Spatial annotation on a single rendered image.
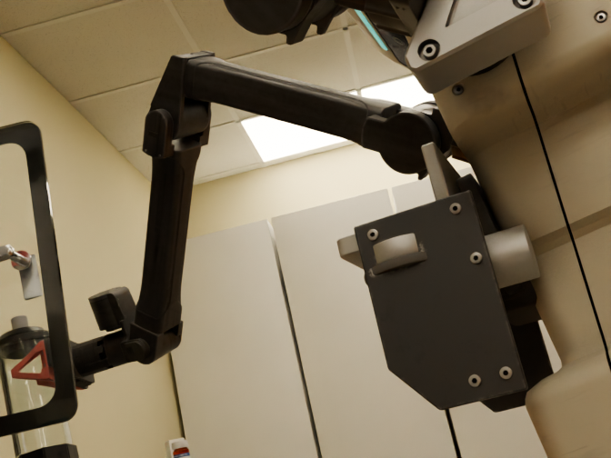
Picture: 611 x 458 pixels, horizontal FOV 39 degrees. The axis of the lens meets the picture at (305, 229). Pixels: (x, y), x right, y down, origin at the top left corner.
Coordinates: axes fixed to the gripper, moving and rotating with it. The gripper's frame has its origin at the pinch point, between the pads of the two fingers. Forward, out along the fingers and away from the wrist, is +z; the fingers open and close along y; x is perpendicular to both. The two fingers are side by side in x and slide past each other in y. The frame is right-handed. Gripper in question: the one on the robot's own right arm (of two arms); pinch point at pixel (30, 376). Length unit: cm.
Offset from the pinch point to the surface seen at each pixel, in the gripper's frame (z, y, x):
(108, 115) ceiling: 34, -198, -163
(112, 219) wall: 46, -212, -120
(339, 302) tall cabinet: -37, -267, -65
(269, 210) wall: -12, -308, -138
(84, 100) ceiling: 37, -178, -162
